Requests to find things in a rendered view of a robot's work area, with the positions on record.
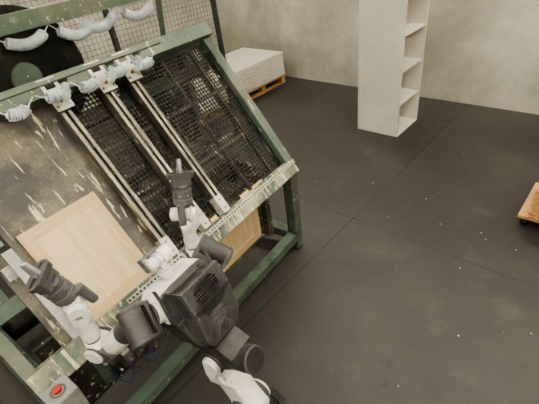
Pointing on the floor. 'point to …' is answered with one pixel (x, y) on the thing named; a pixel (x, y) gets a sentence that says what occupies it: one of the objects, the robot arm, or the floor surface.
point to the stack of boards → (257, 68)
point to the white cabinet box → (390, 63)
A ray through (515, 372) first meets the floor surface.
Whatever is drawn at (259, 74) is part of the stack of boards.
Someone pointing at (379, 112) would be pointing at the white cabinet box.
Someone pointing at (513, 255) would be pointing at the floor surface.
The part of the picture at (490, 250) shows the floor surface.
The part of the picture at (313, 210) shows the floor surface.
